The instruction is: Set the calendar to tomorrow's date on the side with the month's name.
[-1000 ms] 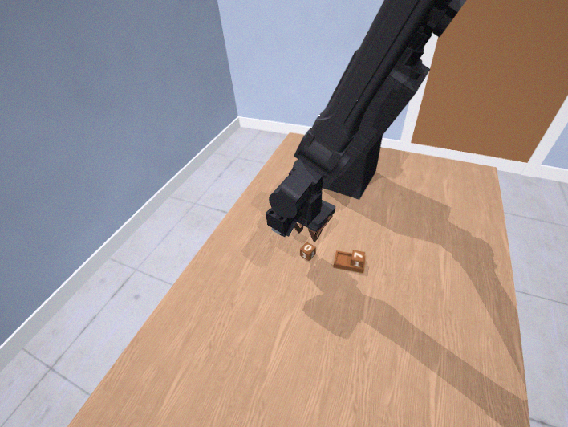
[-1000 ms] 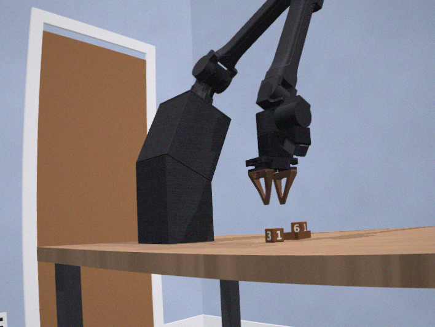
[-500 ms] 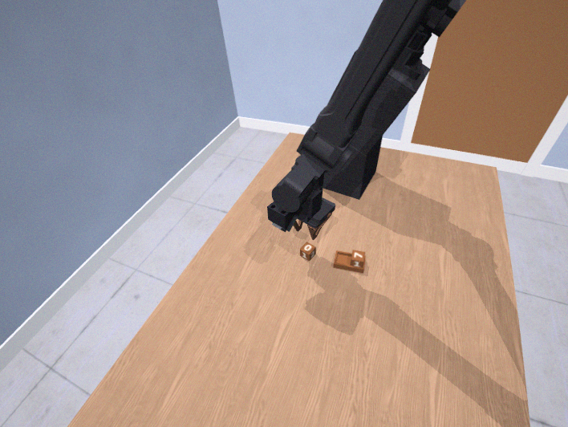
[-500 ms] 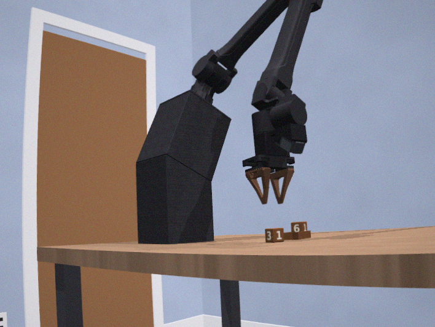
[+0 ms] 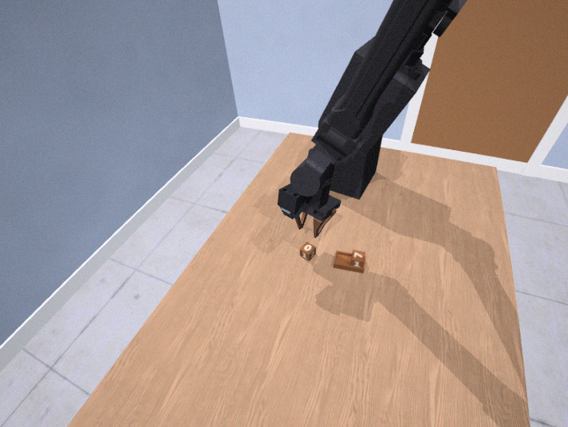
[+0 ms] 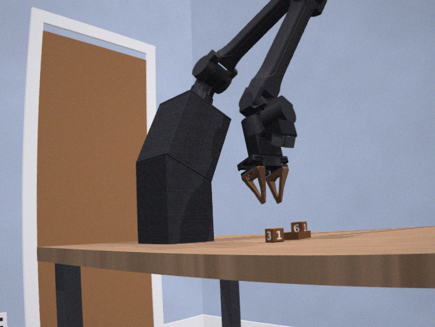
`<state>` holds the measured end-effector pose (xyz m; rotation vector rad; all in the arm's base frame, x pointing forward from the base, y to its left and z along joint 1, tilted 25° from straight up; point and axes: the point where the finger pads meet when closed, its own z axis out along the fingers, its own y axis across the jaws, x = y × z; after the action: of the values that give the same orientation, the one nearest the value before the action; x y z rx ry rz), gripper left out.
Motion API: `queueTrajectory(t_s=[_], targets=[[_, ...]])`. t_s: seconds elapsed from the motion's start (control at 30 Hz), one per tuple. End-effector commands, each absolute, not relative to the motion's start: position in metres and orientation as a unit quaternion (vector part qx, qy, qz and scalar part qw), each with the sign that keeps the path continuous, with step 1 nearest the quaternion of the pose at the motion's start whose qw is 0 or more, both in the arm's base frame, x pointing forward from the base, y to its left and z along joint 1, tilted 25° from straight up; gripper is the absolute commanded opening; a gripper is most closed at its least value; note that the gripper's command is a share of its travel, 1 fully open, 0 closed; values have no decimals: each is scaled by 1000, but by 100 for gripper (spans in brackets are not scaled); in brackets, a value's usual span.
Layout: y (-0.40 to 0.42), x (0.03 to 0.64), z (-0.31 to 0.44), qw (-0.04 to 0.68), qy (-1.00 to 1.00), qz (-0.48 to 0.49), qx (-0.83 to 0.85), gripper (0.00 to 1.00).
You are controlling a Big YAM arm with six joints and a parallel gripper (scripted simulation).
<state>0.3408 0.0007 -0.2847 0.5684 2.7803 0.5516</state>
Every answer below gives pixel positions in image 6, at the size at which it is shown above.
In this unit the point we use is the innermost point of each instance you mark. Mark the brown wooden tray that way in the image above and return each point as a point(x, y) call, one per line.
point(297, 235)

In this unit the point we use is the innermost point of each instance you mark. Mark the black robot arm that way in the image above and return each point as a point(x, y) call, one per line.
point(269, 120)

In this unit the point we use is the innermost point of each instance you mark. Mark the brown wooden number cube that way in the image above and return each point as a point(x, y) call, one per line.
point(274, 235)
point(299, 226)

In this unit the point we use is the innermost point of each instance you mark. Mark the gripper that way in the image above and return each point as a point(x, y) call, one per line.
point(260, 165)

